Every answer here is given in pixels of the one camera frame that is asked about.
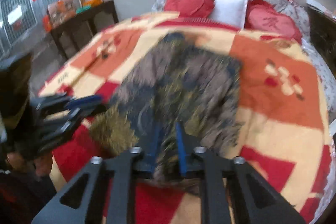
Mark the orange printed blanket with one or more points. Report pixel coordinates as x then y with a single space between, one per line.
275 108

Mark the orange plastic crate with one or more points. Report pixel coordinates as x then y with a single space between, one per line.
94 1

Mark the white pillow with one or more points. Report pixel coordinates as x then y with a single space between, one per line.
228 10

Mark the red bed sheet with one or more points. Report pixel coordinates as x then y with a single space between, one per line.
199 23

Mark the dark carved wooden bed frame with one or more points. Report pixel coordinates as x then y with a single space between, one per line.
323 35

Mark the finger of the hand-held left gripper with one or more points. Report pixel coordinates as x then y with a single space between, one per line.
86 101
73 116

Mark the red heart pillow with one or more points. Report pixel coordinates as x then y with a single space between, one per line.
186 2
270 20

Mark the person's left hand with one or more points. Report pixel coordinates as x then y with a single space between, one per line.
15 162

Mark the dark floral patterned garment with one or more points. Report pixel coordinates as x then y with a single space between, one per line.
197 82

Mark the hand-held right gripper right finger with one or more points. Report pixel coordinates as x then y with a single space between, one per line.
181 150

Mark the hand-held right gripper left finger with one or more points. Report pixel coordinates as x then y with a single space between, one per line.
157 142

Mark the metal window grille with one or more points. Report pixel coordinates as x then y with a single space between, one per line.
15 16

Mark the dark wooden side table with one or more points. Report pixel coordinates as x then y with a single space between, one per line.
78 22

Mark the green plastic basket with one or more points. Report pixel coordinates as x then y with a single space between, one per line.
82 9

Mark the orange printed cardboard box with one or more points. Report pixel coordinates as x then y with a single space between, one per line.
61 11

